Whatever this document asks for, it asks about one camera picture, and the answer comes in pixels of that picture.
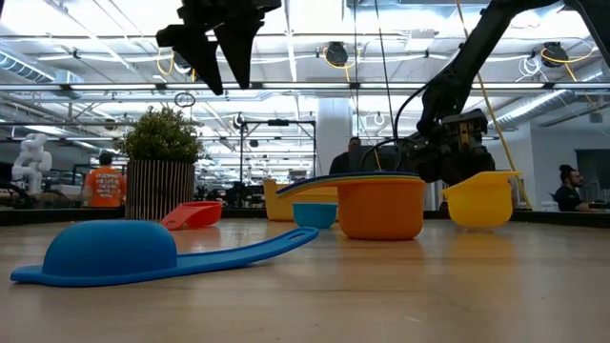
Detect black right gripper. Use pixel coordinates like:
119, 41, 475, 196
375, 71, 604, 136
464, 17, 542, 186
397, 135, 497, 185

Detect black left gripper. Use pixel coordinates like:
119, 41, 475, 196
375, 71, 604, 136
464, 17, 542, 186
155, 0, 282, 96

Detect dark blue measuring cup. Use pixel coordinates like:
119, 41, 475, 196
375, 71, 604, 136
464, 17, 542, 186
274, 171, 421, 199

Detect orange measuring cup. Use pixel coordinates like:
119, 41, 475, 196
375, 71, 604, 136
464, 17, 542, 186
336, 178, 427, 241

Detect light blue measuring cup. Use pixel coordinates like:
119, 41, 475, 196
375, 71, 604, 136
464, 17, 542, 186
292, 202, 338, 230

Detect red measuring cup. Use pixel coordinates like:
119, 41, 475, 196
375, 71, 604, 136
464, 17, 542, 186
159, 200, 223, 232

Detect large yellow measuring cup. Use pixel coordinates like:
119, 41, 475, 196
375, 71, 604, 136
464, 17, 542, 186
262, 178, 340, 223

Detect person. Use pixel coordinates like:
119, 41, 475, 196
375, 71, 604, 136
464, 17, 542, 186
80, 151, 128, 209
554, 164, 597, 213
328, 136, 364, 175

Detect green plant in striped pot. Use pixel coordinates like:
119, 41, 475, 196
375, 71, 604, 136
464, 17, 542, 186
113, 105, 205, 221

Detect white robot figure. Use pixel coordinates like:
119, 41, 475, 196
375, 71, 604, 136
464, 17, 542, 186
10, 132, 53, 195

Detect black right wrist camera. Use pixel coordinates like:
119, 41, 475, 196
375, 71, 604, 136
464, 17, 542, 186
442, 109, 490, 150

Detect black hanging cable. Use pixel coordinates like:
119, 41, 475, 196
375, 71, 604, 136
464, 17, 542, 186
374, 0, 397, 144

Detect black metal gantry frame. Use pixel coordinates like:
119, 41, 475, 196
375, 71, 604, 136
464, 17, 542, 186
240, 118, 317, 185

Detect yellow hanging cable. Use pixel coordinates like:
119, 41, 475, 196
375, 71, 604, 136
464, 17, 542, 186
476, 75, 534, 211

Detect black ceiling cable reel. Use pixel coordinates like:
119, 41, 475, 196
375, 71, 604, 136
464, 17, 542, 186
323, 41, 352, 69
540, 41, 571, 69

